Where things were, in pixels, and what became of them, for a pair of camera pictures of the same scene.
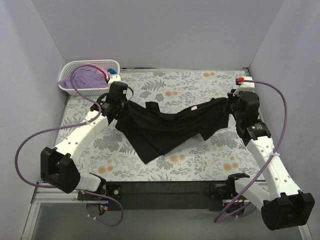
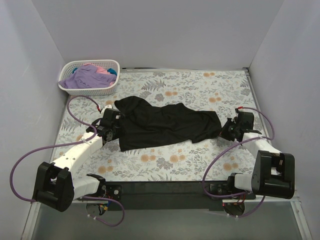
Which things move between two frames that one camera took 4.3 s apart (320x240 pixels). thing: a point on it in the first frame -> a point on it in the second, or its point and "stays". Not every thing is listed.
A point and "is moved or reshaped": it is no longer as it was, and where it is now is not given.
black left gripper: [121, 105] -> [116, 124]
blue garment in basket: [111, 71] stays
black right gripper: [232, 105] -> [229, 130]
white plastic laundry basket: [91, 76] stays
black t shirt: [146, 129] is moved or reshaped
